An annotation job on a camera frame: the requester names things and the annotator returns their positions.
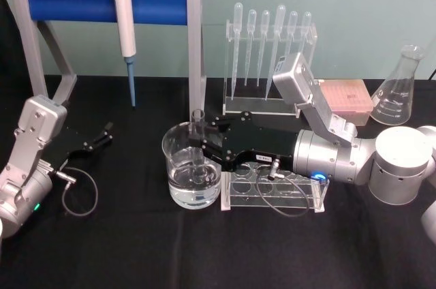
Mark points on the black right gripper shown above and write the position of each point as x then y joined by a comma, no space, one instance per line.
265,146

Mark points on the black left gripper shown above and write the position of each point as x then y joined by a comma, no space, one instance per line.
73,140

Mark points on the clear glass test tube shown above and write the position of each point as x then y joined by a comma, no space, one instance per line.
197,119

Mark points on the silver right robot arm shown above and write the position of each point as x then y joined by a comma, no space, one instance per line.
391,166

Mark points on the clear acrylic pipette rack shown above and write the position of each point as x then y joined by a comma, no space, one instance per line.
252,107

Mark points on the glass beaker with water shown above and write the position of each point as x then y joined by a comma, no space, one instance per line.
177,169

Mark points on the clear acrylic test tube rack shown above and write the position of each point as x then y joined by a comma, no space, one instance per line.
238,197

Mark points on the clear plastic transfer pipette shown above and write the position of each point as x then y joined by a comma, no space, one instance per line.
237,30
264,23
306,23
292,23
280,19

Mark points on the white and blue micropipette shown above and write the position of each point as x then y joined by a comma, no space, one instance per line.
124,30

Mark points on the black table cloth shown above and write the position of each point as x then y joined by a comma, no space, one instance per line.
204,251

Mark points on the pink pipette tip box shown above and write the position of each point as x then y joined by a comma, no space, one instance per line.
347,98

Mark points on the clear glass conical flask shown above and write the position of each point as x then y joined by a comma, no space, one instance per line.
395,101

